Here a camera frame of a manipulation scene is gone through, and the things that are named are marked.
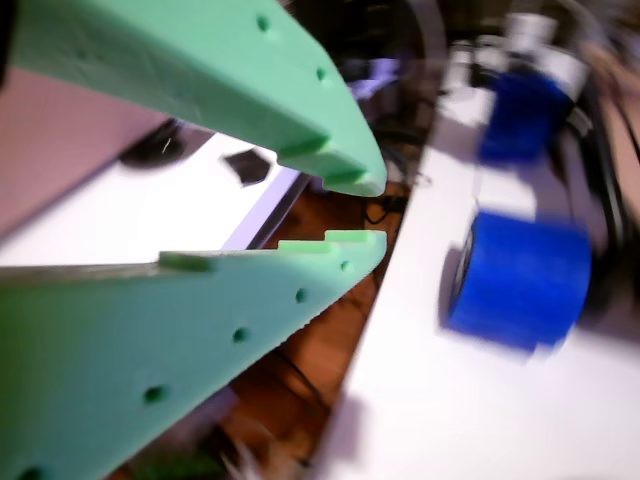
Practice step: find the black tape piece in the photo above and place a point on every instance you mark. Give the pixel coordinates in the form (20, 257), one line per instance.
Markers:
(247, 167)

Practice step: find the blue rover wheel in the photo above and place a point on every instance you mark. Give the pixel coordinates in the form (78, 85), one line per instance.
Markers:
(520, 120)
(520, 280)

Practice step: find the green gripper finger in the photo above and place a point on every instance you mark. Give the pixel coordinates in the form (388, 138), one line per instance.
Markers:
(200, 60)
(125, 345)

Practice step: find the wooden microrover chassis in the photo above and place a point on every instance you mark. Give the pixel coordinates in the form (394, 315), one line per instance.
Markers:
(615, 150)

